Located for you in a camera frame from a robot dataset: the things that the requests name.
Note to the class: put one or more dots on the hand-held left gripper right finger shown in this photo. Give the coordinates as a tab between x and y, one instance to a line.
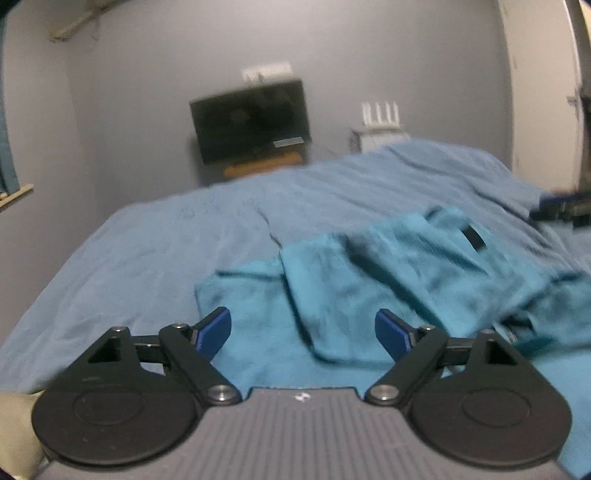
392	332

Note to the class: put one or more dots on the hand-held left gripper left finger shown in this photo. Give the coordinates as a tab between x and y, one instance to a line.
213	330

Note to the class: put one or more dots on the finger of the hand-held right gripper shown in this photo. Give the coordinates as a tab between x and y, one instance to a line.
561	214
556	200

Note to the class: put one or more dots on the teal zip jacket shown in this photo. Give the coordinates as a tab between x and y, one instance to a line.
351	286

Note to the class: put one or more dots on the blue bed blanket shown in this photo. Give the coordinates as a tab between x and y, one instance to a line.
161	249

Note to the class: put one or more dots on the pale wardrobe door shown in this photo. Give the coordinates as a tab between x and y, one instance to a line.
540	92

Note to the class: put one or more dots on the wooden monitor stand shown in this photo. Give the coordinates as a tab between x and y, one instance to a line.
265	165

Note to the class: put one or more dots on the white router with antennas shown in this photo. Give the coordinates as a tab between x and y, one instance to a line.
383	123

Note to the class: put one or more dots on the white small cabinet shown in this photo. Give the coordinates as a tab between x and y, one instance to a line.
369	141

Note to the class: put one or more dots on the black monitor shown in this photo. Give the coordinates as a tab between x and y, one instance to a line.
251	122

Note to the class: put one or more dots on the beige cloth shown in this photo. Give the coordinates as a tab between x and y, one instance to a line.
18	429

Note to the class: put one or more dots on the wooden window sill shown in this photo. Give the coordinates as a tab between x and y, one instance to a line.
16	196

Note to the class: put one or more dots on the teal curtain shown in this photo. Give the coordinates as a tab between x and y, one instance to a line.
5	138

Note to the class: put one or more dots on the wooden wall shelf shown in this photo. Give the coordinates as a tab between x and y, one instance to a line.
78	23

